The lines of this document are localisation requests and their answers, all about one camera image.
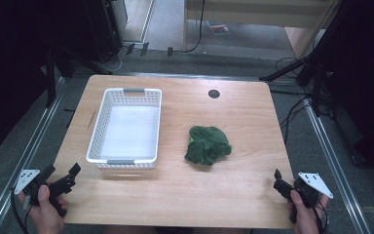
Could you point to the metal floor rail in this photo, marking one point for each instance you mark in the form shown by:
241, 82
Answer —
16, 169
334, 162
188, 76

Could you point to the small black floor bracket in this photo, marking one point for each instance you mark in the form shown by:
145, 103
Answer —
169, 51
130, 48
144, 48

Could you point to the white plastic basket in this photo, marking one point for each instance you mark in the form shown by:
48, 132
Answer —
126, 136

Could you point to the round black table grommet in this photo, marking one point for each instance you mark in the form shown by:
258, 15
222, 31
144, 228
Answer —
214, 94

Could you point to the person's left hand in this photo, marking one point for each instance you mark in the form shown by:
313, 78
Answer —
47, 214

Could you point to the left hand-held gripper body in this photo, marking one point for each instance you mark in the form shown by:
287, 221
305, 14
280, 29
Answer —
60, 187

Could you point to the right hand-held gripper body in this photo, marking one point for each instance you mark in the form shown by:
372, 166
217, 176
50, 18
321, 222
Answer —
310, 187

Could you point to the black tripod stand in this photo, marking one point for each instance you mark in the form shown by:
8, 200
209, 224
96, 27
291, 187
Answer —
305, 68

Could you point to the light wooden cabinet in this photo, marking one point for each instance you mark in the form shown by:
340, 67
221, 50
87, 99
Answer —
256, 19

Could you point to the black cabinet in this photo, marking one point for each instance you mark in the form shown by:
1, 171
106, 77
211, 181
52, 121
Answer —
102, 29

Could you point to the person's right hand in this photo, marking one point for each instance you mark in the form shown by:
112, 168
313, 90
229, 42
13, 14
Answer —
305, 216

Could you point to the green broccoli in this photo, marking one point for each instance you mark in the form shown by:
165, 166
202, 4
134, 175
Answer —
207, 146

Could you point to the book with red cover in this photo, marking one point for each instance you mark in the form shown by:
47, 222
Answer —
219, 28

